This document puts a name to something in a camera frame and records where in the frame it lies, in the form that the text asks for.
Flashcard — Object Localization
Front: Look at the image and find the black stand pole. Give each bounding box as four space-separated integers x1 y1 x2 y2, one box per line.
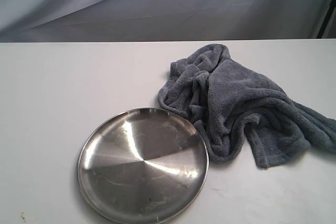
316 0 335 39

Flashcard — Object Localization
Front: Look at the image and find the round stainless steel plate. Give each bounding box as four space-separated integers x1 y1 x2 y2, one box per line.
76 108 209 223

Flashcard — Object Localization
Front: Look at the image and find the grey-blue fluffy towel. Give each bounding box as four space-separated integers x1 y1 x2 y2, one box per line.
158 44 335 168

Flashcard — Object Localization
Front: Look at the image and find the grey fabric backdrop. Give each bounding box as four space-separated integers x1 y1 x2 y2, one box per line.
1 0 329 42

